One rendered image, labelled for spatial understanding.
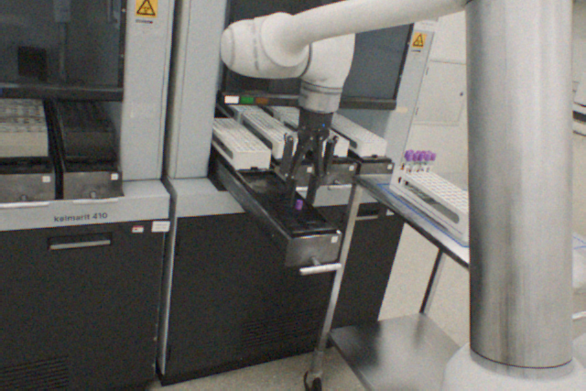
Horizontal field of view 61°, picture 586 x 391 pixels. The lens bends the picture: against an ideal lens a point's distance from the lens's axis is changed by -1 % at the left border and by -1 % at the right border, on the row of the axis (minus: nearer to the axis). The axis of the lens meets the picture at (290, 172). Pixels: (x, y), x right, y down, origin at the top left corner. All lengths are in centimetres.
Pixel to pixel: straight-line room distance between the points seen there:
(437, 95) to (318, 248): 242
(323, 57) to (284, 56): 12
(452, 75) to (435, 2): 264
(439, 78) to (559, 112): 287
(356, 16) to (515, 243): 48
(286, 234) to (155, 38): 59
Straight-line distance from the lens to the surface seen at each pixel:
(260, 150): 136
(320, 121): 109
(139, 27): 130
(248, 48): 94
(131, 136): 136
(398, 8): 84
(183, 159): 142
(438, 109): 346
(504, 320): 55
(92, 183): 129
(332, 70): 105
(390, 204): 130
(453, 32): 338
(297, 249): 108
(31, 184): 128
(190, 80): 135
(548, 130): 53
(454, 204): 123
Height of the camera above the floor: 131
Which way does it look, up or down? 21 degrees down
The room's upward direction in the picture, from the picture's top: 10 degrees clockwise
